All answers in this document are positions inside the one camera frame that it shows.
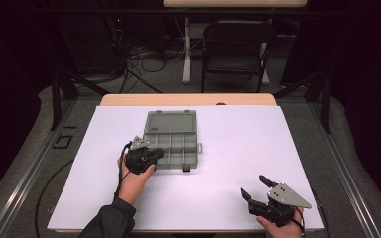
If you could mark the white board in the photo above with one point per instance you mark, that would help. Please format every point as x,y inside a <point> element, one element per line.
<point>238,145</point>

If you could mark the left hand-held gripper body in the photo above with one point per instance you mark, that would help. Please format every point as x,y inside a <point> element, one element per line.
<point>139,155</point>

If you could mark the aluminium floor rail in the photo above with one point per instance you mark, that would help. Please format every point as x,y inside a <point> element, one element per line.
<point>347,178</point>
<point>26,172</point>

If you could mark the grey plastic compartment box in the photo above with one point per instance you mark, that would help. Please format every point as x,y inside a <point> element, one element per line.
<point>175,145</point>

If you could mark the black metal frame stand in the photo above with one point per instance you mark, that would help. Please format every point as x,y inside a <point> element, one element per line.
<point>55,99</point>
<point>326,99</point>

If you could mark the person's right hand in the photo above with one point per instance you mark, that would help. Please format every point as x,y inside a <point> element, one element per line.
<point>279,231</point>

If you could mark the wooden table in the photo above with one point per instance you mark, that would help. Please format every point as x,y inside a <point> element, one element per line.
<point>185,99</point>

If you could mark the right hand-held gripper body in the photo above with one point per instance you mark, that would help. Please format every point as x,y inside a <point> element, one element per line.
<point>281,203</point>

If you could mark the black folding chair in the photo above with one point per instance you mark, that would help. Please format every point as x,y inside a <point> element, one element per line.
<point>238,43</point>

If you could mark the person's left hand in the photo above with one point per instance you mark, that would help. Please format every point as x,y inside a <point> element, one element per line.
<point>134,185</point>

